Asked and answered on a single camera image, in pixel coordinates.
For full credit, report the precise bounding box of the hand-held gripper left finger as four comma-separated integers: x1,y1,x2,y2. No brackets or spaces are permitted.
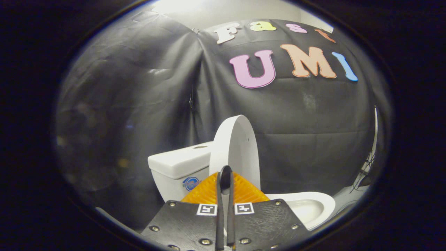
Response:
141,172,225,251

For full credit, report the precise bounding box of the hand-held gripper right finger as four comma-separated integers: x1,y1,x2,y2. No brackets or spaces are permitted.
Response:
226,170,310,251

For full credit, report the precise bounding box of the black lid pull tab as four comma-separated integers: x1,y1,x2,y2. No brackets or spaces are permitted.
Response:
217,165,233,196

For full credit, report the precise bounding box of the white toilet lid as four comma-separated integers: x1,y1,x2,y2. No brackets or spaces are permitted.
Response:
209,115,261,207

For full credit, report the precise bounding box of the white toilet tank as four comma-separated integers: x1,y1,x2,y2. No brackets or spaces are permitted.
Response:
148,141,215,203

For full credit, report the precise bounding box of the white toilet bowl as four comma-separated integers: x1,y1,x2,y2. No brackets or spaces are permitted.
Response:
285,199,325,226

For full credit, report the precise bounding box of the white toilet seat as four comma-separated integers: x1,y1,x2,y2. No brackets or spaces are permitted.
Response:
265,191,336,231

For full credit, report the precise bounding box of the black backdrop cloth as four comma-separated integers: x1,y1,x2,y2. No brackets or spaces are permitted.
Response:
56,10,393,231

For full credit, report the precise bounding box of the black tripod stand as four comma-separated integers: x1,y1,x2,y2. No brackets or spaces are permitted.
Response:
350,150,377,194

